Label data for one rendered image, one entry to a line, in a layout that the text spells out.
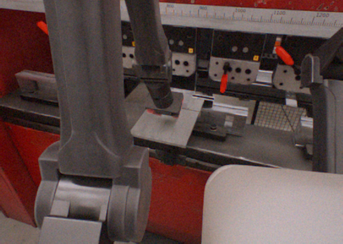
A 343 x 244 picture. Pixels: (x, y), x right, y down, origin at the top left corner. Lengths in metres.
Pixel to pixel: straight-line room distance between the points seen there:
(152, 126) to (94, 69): 0.56
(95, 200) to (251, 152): 0.70
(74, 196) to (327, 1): 0.69
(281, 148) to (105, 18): 0.83
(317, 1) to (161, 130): 0.53
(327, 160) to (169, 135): 0.39
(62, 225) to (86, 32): 0.17
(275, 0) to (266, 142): 0.48
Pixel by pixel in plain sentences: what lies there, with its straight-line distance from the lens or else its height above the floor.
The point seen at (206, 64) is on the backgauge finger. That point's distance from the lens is 1.09.
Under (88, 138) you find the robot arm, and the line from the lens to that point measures 0.22.
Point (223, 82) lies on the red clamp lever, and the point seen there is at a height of 1.11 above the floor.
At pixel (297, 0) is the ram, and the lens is 0.74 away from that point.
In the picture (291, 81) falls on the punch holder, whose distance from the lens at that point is 0.81.
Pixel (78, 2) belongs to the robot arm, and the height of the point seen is 1.43.
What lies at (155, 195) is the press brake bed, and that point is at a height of 0.53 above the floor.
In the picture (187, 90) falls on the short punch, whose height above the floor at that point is 1.02.
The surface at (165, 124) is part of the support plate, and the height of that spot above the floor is 1.00.
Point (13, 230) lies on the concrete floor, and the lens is 1.94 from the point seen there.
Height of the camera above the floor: 1.46
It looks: 35 degrees down
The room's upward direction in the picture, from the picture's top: straight up
